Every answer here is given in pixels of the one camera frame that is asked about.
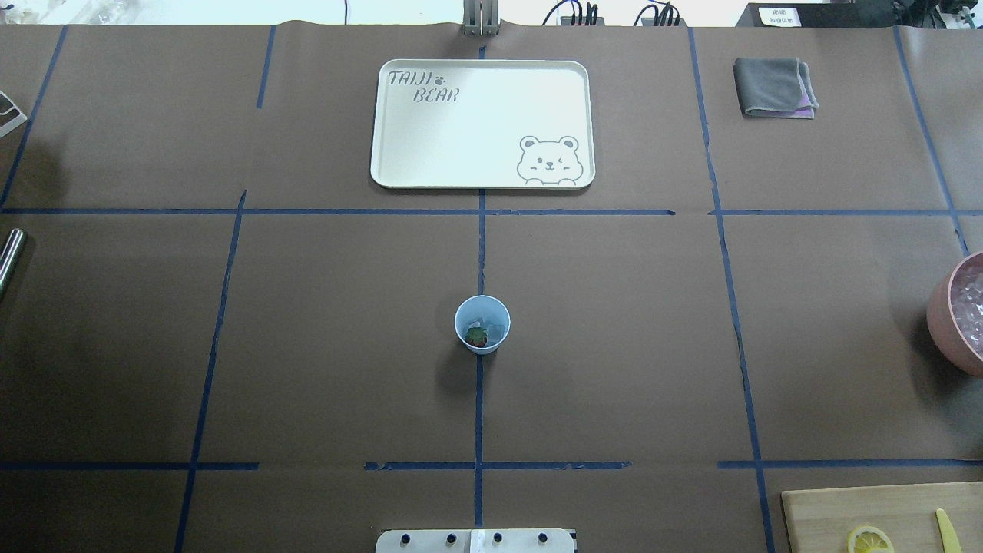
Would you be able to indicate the grey folded cloth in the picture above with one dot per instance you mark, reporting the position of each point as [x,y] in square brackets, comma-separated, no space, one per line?
[775,88]

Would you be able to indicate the red strawberry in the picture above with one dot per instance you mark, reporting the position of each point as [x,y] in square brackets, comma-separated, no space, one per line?
[476,337]

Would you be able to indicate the white camera pole mount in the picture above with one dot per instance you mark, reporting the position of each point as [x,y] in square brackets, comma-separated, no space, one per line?
[477,540]

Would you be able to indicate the wooden cutting board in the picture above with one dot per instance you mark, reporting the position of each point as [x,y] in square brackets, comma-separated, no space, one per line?
[819,520]

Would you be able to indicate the clear ice cube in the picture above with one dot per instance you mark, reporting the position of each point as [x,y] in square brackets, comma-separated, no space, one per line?
[496,329]

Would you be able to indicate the pink bowl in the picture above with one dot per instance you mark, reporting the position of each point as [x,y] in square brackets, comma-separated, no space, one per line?
[942,328]

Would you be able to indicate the cream bear tray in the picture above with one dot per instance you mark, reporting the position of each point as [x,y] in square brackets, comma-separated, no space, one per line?
[495,124]

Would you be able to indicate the lemon slices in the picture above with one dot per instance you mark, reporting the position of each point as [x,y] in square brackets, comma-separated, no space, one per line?
[869,539]

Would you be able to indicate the aluminium frame post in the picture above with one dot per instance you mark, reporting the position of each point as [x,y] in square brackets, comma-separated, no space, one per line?
[480,18]

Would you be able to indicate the steel muddler rod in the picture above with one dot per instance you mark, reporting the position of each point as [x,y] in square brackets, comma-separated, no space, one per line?
[11,252]

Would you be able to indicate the white cup rack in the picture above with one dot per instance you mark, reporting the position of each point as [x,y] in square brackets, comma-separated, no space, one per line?
[12,117]

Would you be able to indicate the light blue cup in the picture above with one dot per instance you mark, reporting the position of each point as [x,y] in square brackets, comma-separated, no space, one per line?
[477,307]

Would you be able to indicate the pile of ice cubes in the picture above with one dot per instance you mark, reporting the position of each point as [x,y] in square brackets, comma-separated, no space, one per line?
[966,303]

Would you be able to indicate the yellow knife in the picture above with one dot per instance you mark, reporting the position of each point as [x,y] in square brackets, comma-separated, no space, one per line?
[948,536]

